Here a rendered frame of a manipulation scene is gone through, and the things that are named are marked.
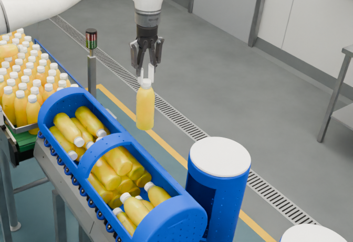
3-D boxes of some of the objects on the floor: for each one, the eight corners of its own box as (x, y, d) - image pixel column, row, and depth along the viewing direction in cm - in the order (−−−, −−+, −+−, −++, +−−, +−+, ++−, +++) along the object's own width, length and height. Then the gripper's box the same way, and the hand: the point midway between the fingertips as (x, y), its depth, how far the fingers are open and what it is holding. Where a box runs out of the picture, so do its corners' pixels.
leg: (60, 274, 264) (54, 197, 229) (56, 267, 267) (50, 189, 233) (70, 270, 267) (65, 192, 232) (65, 262, 270) (60, 186, 236)
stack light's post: (92, 198, 316) (90, 58, 256) (89, 194, 319) (86, 55, 258) (97, 196, 319) (96, 56, 258) (94, 192, 321) (93, 53, 260)
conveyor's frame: (28, 267, 265) (11, 148, 215) (-47, 124, 371) (-70, 22, 321) (101, 234, 291) (101, 120, 241) (11, 109, 396) (-1, 11, 346)
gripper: (131, 30, 150) (130, 92, 163) (173, 23, 158) (169, 82, 171) (121, 22, 155) (121, 83, 168) (162, 16, 163) (159, 73, 176)
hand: (145, 74), depth 168 cm, fingers closed on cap, 4 cm apart
